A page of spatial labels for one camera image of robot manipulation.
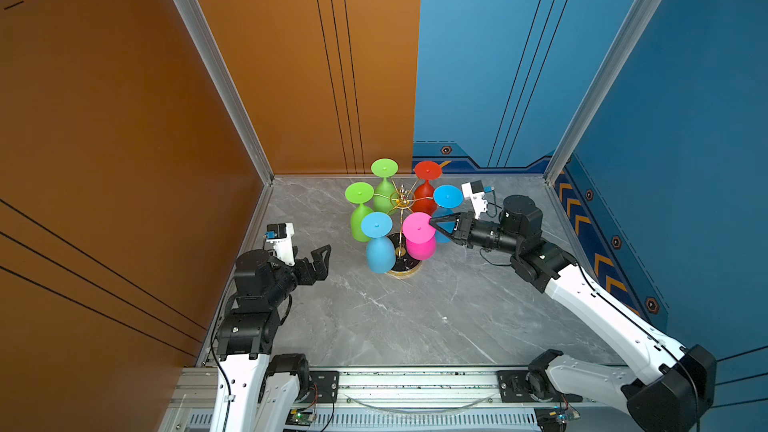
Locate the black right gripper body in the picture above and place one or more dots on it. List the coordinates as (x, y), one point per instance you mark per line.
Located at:
(481, 234)

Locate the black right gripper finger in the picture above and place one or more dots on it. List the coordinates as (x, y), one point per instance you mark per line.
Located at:
(453, 219)
(448, 232)

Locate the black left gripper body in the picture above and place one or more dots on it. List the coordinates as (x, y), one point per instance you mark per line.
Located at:
(301, 273)

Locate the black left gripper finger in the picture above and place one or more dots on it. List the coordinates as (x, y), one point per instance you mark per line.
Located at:
(328, 253)
(317, 265)

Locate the blue wine glass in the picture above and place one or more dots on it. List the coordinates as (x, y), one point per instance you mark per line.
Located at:
(447, 198)
(380, 252)

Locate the pink wine glass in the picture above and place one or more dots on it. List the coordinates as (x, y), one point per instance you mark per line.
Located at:
(420, 236)

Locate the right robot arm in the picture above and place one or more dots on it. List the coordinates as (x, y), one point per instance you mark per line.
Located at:
(662, 385)

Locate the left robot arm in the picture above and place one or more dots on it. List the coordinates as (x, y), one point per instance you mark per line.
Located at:
(257, 390)

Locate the red wine glass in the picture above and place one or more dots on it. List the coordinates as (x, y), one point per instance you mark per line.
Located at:
(426, 172)

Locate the blue wine glass front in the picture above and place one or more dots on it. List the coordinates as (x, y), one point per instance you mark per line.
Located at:
(380, 252)

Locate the gold wine glass rack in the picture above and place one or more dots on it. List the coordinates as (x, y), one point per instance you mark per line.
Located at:
(405, 265)

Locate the green wine glass back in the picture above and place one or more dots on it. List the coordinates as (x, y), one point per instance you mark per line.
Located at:
(385, 169)

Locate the green wine glass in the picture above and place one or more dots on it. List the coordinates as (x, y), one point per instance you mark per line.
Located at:
(385, 169)
(359, 194)

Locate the green wine glass left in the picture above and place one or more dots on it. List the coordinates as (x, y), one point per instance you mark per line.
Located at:
(359, 194)

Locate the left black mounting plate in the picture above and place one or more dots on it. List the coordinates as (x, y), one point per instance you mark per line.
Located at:
(318, 386)

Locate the black mounting plate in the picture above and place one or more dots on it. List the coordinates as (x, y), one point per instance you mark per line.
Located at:
(518, 385)
(318, 386)

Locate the left green circuit board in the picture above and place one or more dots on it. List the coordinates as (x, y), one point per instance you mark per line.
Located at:
(301, 417)

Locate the green circuit board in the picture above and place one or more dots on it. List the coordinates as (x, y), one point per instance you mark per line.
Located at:
(301, 417)
(555, 420)

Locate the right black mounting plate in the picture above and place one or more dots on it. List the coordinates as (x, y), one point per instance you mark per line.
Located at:
(518, 385)

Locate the right green circuit board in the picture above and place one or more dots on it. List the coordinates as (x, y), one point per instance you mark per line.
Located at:
(555, 420)

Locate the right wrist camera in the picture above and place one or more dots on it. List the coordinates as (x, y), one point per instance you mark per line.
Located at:
(476, 192)

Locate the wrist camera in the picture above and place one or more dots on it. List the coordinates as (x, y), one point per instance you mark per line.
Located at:
(279, 236)
(476, 192)

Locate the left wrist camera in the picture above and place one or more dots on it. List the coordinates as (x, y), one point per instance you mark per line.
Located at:
(279, 236)

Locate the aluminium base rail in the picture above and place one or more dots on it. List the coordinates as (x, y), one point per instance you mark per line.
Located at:
(384, 399)

